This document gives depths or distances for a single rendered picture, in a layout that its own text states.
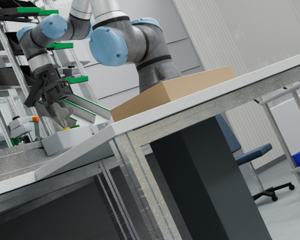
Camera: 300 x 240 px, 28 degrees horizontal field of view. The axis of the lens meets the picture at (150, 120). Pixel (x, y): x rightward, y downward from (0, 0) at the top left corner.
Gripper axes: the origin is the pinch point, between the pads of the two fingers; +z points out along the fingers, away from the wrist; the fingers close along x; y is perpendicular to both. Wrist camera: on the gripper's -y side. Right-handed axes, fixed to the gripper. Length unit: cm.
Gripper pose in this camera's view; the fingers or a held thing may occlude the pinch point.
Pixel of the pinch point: (62, 125)
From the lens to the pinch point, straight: 203.5
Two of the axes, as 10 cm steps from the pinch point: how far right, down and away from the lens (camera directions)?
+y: 8.3, -4.1, -3.9
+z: 4.1, 9.1, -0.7
